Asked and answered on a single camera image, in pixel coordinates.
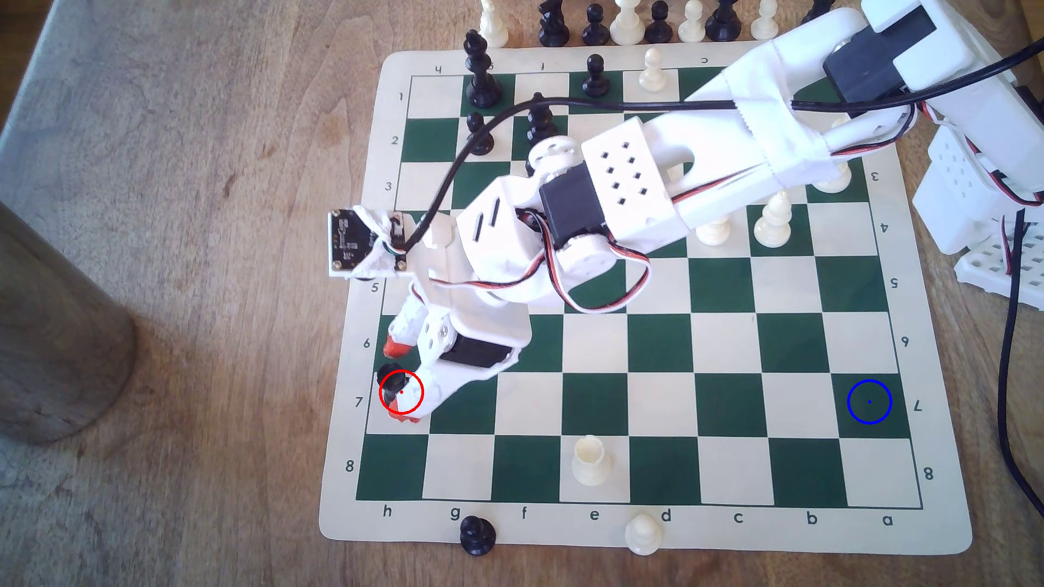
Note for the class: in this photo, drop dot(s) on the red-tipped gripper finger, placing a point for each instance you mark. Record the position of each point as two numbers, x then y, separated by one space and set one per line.
440 387
428 334

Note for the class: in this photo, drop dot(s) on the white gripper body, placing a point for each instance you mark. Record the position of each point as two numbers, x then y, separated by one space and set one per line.
472 352

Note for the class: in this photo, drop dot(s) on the black chess rook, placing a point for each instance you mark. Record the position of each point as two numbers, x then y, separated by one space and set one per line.
393 387

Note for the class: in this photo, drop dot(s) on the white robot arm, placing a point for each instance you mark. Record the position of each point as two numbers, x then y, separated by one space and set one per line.
636 171

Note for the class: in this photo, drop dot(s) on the black chess pawn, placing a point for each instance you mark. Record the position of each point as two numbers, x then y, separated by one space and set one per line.
479 145
595 31
596 80
477 538
659 29

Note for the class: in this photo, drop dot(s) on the white chess rook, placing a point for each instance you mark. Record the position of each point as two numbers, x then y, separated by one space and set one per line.
591 465

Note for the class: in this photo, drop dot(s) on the black chess bishop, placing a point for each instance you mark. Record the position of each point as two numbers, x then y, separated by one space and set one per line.
540 126

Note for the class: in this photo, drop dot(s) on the black chess king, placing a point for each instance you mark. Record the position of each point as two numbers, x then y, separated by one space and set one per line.
483 81

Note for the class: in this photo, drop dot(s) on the white chess bishop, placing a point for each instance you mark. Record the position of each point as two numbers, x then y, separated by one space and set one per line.
714 234
772 230

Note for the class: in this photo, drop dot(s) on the white chess pawn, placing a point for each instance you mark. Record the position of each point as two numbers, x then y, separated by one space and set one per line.
643 536
764 26
652 75
692 28

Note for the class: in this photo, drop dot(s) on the white chess piece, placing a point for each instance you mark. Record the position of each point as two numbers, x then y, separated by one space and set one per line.
627 31
493 32

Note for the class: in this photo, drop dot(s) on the black chess knight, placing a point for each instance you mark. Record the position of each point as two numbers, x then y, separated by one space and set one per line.
554 31

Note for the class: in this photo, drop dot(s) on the white chess queen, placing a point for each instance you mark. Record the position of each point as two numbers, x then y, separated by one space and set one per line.
833 183

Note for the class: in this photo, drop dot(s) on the black chess piece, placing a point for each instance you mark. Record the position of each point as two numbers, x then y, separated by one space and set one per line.
723 26
816 8

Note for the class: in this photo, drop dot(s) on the green and white chessboard mat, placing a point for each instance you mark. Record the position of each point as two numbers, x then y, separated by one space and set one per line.
718 391

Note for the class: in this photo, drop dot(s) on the camera circuit board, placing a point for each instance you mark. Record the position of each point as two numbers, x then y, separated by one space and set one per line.
351 240

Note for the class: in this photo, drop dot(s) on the wooden cylinder post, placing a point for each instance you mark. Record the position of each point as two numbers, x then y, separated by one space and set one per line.
49 342

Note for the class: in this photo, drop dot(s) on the white perforated base plate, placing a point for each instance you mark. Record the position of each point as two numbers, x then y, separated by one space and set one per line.
983 273

